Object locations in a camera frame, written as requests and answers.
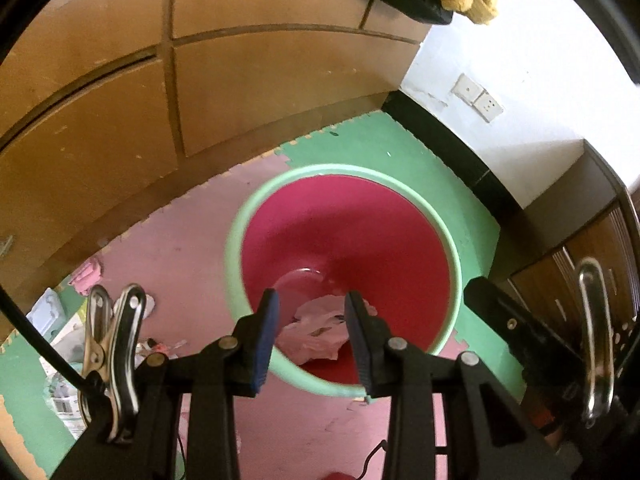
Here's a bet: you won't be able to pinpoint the white wall socket plate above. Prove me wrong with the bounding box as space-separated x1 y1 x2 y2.
472 91 503 123

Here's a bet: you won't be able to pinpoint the pink foam floor mat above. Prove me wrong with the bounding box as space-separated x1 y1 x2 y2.
50 157 468 480

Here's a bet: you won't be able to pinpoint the wooden cabinet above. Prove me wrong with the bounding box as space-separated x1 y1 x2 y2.
0 0 436 341

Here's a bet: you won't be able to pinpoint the crumpled white plastic bag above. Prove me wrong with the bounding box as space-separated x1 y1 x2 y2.
275 295 379 362

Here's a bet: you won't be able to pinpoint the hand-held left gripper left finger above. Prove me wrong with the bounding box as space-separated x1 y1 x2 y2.
50 287 281 480

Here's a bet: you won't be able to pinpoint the thick black cable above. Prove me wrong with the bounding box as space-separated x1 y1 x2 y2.
0 282 108 401

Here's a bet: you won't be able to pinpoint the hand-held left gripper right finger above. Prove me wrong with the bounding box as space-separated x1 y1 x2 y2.
344 290 571 480

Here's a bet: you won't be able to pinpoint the pink cloth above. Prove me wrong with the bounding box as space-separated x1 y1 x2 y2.
70 256 104 297

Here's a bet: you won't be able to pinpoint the metal spring clip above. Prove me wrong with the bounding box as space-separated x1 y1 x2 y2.
80 284 147 443

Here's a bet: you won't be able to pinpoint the chrome door handle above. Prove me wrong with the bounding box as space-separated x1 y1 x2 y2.
577 257 617 428

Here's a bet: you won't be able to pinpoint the red bin with green rim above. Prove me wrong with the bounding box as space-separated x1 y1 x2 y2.
226 162 463 400

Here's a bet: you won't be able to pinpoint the white tray box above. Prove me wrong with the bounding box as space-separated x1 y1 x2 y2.
25 287 67 335

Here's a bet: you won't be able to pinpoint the thin black cable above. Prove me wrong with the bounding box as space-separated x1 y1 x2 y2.
357 439 390 480

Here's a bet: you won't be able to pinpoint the dark wooden dresser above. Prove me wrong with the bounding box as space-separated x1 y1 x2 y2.
492 140 640 461

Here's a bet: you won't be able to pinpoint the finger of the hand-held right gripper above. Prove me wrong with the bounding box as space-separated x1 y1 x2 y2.
464 276 583 376

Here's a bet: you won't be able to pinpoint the white wall sockets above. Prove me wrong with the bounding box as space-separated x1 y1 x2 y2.
452 74 485 106

